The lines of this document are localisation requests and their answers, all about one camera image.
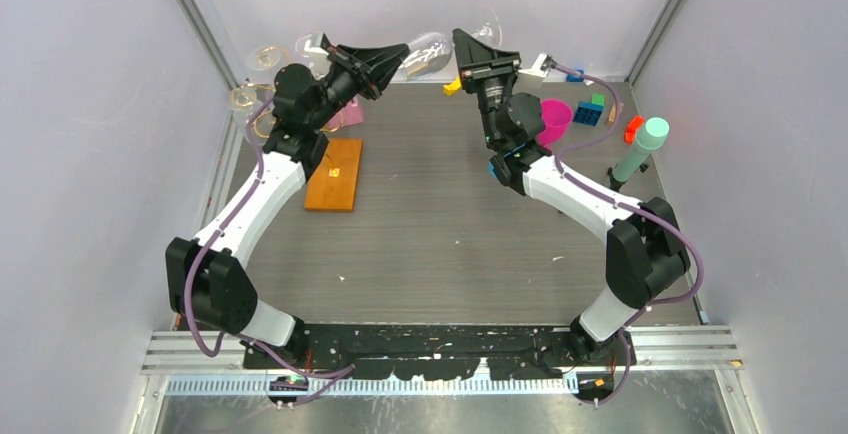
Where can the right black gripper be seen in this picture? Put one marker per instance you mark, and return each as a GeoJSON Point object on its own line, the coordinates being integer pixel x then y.
{"type": "Point", "coordinates": [479, 64]}

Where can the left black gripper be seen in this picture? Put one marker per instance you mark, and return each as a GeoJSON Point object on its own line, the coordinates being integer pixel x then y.
{"type": "Point", "coordinates": [382, 64]}

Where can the clear wine glass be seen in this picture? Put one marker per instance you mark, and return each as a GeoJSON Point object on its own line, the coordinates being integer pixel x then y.
{"type": "Point", "coordinates": [431, 52]}
{"type": "Point", "coordinates": [309, 46]}
{"type": "Point", "coordinates": [244, 102]}
{"type": "Point", "coordinates": [267, 59]}

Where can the pink wine glass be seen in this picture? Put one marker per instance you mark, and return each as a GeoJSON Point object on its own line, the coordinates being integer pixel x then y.
{"type": "Point", "coordinates": [557, 117]}

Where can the blue wine glass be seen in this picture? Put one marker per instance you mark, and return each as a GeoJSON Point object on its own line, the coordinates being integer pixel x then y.
{"type": "Point", "coordinates": [492, 170]}

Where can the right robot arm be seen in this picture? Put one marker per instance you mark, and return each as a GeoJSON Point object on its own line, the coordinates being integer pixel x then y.
{"type": "Point", "coordinates": [645, 252]}

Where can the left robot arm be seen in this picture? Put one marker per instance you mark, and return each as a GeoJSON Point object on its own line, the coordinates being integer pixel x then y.
{"type": "Point", "coordinates": [206, 274]}

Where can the clear wine glass top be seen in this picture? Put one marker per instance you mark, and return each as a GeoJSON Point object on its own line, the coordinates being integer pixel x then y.
{"type": "Point", "coordinates": [309, 46]}

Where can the orange wooden rack base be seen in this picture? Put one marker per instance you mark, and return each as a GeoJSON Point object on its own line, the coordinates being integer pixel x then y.
{"type": "Point", "coordinates": [333, 186]}

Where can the yellow toy piece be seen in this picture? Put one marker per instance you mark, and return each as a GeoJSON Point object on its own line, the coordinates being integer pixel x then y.
{"type": "Point", "coordinates": [452, 88]}

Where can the blue toy block far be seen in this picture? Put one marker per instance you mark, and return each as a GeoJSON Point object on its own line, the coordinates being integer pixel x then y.
{"type": "Point", "coordinates": [575, 77]}

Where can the blue studded toy block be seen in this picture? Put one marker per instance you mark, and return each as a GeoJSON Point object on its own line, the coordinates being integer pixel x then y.
{"type": "Point", "coordinates": [588, 113]}

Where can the red toy piece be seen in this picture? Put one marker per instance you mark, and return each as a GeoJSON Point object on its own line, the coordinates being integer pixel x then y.
{"type": "Point", "coordinates": [632, 128]}

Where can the mint green cylinder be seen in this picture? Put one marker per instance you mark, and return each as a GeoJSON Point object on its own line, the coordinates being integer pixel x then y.
{"type": "Point", "coordinates": [648, 138]}

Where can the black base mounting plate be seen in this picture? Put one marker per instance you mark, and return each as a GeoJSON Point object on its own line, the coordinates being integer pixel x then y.
{"type": "Point", "coordinates": [437, 352]}

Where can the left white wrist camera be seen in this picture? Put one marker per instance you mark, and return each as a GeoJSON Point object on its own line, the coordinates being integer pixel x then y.
{"type": "Point", "coordinates": [320, 67]}

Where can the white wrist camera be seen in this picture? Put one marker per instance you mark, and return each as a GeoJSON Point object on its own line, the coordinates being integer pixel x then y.
{"type": "Point", "coordinates": [320, 67]}
{"type": "Point", "coordinates": [533, 77]}

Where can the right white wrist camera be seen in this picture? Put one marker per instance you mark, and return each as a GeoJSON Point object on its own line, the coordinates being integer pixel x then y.
{"type": "Point", "coordinates": [533, 77]}

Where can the gold wire glass rack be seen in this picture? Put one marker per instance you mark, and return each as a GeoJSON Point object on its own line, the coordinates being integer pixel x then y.
{"type": "Point", "coordinates": [301, 103]}

